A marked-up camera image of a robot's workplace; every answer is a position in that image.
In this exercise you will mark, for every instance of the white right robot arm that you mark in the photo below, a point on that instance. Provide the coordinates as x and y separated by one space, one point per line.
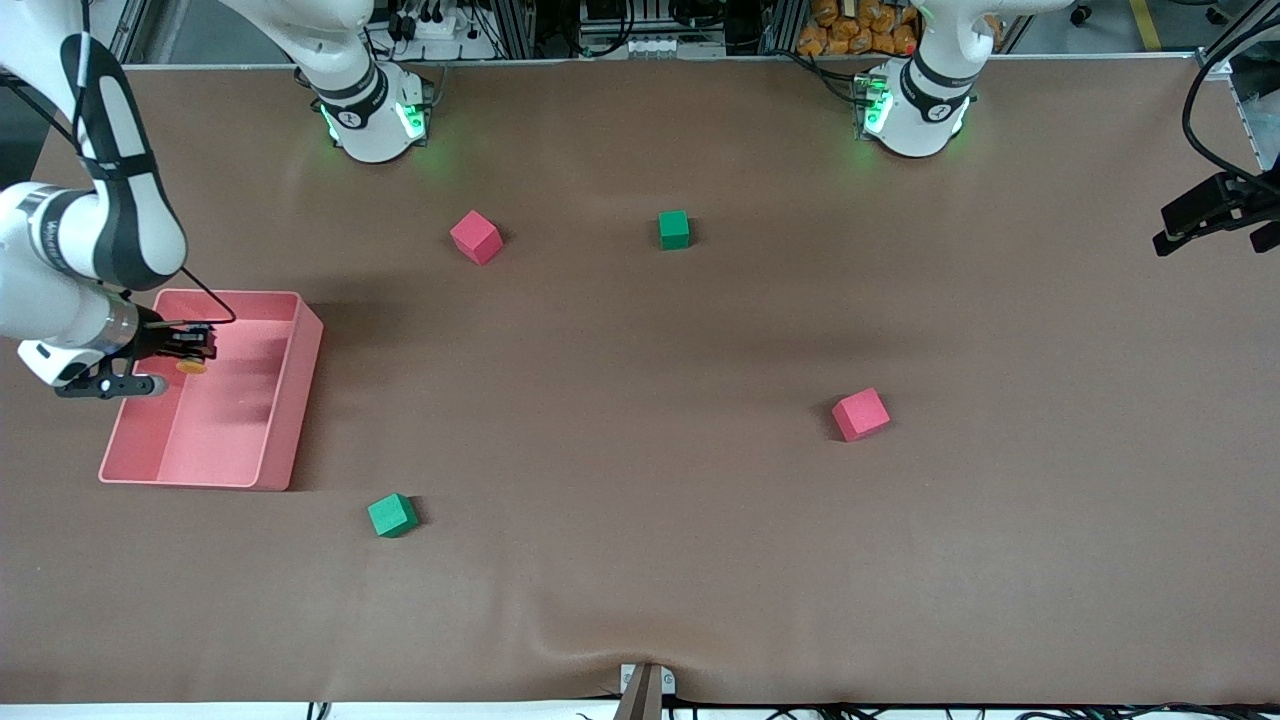
372 130

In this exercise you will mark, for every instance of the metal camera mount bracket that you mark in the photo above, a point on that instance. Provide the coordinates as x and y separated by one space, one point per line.
645 695

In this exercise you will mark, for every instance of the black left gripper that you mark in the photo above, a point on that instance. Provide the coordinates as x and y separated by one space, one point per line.
1203 204

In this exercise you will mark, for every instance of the orange push button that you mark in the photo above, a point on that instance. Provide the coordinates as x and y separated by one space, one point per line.
192 367

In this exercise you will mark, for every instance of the green foam cube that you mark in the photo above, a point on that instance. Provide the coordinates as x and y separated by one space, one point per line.
674 229
392 515

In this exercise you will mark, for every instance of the aluminium frame post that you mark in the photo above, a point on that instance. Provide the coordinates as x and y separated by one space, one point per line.
782 25
517 25

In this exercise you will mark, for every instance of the pink foam cube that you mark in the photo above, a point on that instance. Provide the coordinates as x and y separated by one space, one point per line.
860 415
476 237

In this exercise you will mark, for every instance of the pink plastic bin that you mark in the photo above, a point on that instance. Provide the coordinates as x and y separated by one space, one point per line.
230 420

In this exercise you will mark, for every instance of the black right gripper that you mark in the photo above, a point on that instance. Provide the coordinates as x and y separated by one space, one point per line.
152 337

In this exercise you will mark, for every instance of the orange packets pile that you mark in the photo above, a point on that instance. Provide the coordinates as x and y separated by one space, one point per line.
860 35

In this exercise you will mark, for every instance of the brown table cover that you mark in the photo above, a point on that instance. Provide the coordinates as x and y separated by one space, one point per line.
640 560

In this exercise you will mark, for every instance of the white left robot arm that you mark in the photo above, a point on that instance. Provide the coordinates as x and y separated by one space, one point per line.
915 120

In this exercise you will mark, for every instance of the white power strip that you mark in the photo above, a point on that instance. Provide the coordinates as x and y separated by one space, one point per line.
437 25

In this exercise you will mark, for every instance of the white terminal strip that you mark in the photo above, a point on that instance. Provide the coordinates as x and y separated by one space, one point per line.
670 47

